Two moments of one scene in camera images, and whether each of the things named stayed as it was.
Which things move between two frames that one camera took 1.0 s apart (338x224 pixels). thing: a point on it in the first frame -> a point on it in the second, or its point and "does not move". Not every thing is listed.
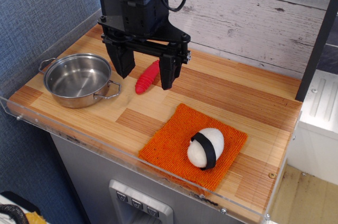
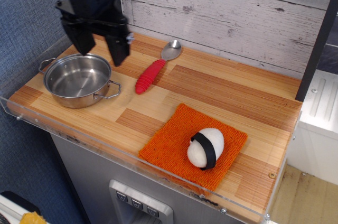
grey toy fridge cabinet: (108, 190) does not move
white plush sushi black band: (206, 148) does not move
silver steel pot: (75, 81) does not move
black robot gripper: (146, 26) -> (94, 6)
